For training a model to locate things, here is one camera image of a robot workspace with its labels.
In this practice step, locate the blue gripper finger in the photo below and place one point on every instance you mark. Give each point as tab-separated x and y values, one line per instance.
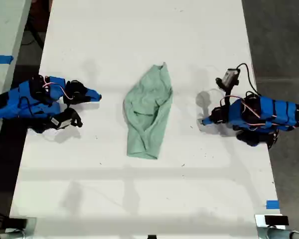
211	121
218	112
88	91
89	99

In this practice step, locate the pale green T-shirt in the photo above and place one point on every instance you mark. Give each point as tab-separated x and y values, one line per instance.
149	112

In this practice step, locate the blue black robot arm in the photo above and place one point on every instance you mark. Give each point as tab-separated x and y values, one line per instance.
12	104
274	112

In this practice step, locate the long blue tape strip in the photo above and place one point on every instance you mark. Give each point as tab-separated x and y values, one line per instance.
1	59

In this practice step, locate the short blue tape strip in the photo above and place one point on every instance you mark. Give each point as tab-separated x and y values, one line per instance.
272	204

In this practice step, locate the small black box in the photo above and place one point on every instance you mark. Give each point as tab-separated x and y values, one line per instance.
276	220
18	222

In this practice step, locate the camera black stalk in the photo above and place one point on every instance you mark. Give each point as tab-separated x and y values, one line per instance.
228	92
73	117

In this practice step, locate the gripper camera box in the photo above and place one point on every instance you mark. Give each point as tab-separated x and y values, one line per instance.
229	76
62	122

